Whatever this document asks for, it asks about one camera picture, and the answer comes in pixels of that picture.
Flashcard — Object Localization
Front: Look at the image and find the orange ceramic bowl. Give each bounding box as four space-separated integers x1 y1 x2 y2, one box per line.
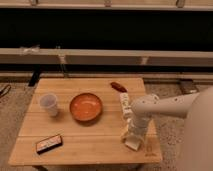
70 93 102 122

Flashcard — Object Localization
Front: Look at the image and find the dark red snack packet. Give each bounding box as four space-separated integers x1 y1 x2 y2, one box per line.
110 82 127 92

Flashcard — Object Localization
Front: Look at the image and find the translucent plastic cup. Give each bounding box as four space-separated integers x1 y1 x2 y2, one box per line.
39 93 59 117

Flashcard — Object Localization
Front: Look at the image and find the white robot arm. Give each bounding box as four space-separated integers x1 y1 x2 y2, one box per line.
122 87 213 171

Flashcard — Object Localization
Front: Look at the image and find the grey metal rail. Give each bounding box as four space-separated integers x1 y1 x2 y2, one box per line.
0 47 213 67

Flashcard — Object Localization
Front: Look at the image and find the white sponge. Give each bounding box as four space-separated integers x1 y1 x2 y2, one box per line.
125 140 140 151

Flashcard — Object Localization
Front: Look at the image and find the wooden table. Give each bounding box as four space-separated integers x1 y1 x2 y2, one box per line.
9 78 162 166

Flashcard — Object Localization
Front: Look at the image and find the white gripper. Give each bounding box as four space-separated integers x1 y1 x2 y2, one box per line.
121 118 149 145

